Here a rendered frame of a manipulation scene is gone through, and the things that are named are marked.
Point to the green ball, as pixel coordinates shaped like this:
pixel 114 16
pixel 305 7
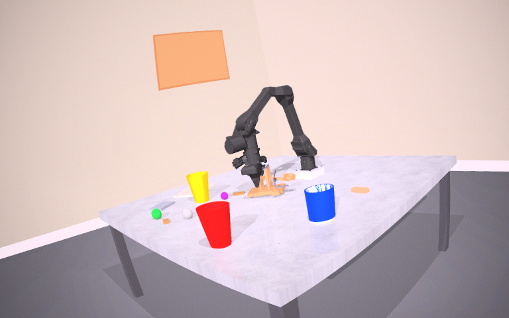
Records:
pixel 156 214

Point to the blue cup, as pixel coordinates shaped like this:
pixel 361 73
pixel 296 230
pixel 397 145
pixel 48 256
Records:
pixel 320 203

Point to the red cup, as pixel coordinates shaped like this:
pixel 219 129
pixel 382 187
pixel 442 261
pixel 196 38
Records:
pixel 215 220

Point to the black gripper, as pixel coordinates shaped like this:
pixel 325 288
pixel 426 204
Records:
pixel 254 167

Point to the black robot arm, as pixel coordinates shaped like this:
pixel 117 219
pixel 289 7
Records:
pixel 244 133

